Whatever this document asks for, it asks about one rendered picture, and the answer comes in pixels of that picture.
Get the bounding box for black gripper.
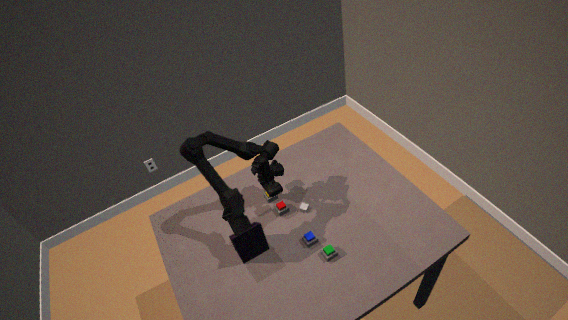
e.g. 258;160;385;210
251;167;283;197

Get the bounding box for blue button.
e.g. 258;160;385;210
302;230;318;247

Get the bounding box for small white block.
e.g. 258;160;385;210
299;203;310;213

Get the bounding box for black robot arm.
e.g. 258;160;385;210
180;131;284;236

